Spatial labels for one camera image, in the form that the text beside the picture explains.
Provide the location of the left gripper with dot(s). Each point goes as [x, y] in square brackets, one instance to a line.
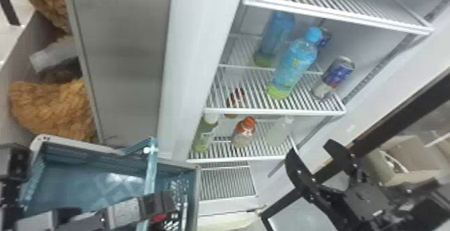
[158, 206]

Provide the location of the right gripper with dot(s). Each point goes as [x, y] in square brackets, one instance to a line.
[367, 207]

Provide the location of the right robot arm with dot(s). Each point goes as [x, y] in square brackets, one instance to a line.
[429, 214]

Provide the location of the clear bottle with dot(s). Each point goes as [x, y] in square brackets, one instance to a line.
[278, 132]

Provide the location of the blue basket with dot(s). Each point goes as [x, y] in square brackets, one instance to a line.
[88, 183]

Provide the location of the green bottle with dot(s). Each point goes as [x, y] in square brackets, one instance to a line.
[204, 135]

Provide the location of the orange capped bottle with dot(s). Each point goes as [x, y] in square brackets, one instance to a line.
[243, 134]

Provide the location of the blue can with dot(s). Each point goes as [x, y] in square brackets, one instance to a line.
[335, 75]
[324, 39]

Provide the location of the fridge door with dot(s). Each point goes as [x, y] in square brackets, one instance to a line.
[404, 119]

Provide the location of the light blue bottle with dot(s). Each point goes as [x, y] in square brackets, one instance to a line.
[293, 63]

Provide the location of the red can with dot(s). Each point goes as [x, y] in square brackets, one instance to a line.
[236, 100]

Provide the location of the tall blue bottle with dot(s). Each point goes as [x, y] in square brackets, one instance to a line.
[276, 32]

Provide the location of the white fridge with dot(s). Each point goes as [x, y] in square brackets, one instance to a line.
[197, 49]

